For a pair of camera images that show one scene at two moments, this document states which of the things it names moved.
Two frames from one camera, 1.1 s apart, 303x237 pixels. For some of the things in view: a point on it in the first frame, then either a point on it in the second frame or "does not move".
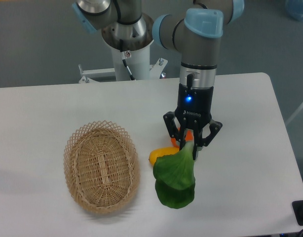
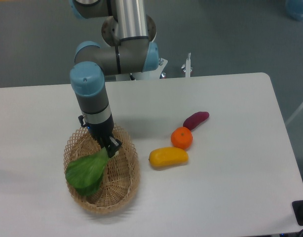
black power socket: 301,209 does not move
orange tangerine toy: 189,138 does not move
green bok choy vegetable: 174,177 to 85,174
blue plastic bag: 299,9 does not move
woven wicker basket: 101,167 does not move
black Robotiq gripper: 194,109 to 100,132
